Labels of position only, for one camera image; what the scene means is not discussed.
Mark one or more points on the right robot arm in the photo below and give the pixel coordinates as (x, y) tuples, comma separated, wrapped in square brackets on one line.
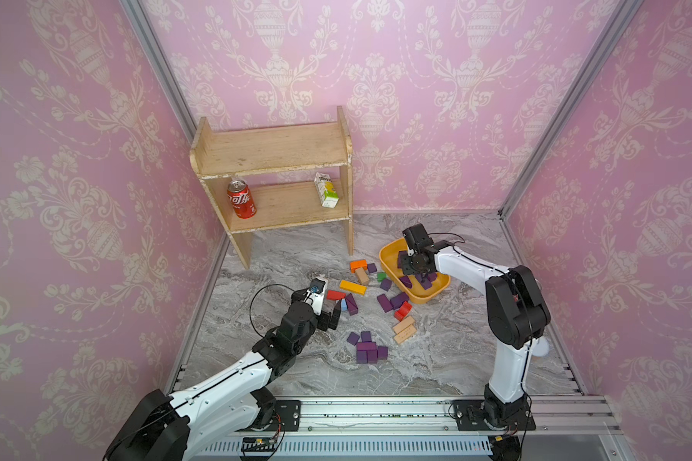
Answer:
[(517, 315)]

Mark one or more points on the tan wood brick upright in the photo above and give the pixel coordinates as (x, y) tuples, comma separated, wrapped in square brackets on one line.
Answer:
[(362, 276)]

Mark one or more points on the purple cube red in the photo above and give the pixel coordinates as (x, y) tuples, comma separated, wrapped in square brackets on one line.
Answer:
[(385, 303), (397, 301)]

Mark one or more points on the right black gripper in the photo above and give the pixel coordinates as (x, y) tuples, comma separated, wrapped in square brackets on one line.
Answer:
[(406, 267)]

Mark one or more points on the purple brick cluster bottom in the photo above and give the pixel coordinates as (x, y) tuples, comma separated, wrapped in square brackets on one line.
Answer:
[(368, 351)]

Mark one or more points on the yellow long brick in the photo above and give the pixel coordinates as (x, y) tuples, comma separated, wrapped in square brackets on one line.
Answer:
[(352, 287)]

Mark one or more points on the red cola can on shelf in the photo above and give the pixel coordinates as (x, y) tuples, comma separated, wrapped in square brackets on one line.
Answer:
[(241, 199)]

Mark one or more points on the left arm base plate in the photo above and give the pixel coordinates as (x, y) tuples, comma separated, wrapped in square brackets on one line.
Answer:
[(283, 415)]

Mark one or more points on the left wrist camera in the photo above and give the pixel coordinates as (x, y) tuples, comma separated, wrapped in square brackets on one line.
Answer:
[(316, 294)]

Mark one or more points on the aluminium front rail frame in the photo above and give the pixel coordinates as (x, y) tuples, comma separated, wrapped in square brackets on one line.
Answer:
[(420, 428)]

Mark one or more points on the green white juice carton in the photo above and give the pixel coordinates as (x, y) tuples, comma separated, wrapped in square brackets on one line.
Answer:
[(327, 193)]

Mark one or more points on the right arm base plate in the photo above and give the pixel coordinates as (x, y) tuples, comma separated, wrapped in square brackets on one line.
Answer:
[(490, 415)]

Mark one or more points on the wooden two-tier shelf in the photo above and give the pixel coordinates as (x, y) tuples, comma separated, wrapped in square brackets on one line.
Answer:
[(218, 158)]

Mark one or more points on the red brick pair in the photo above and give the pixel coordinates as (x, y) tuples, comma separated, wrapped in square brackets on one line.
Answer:
[(402, 312)]

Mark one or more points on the red flat brick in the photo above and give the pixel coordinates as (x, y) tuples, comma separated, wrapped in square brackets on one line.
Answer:
[(334, 295)]

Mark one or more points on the natural wood plank brick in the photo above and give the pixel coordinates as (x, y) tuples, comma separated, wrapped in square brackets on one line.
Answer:
[(404, 330)]

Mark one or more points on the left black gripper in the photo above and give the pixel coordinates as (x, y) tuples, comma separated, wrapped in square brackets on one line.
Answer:
[(326, 322)]

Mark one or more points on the purple wedge brick pair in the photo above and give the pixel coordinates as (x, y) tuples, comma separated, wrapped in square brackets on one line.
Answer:
[(352, 306)]

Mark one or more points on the yellow plastic storage bin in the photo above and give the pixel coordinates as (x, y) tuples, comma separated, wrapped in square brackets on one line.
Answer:
[(418, 295)]

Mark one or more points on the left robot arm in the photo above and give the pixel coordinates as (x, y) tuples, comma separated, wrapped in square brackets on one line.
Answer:
[(179, 425)]

